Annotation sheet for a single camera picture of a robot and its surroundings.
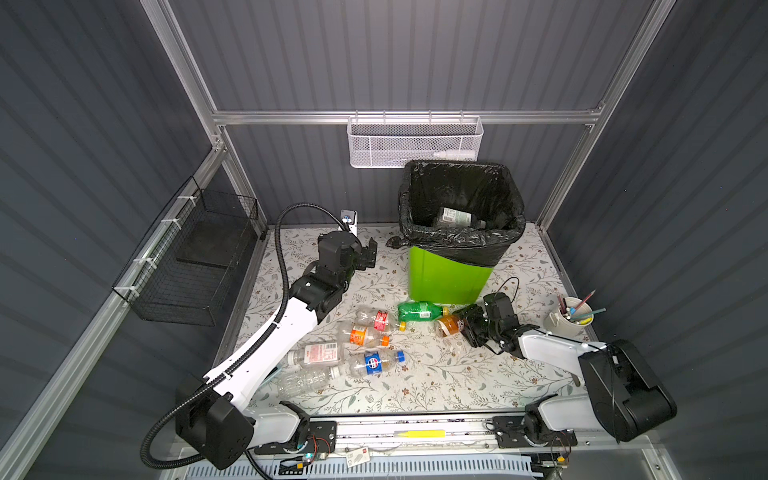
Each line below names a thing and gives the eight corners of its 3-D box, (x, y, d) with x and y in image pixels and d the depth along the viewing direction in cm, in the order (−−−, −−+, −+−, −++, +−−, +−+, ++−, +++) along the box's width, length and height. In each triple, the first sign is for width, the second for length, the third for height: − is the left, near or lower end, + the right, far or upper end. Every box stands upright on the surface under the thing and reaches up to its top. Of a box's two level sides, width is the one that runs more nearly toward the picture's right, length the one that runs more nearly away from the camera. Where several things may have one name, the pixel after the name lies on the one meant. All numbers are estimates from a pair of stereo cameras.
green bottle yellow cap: (397, 321, 94) (397, 315, 91) (397, 307, 97) (397, 301, 94) (447, 321, 94) (449, 315, 91) (445, 307, 97) (447, 301, 94)
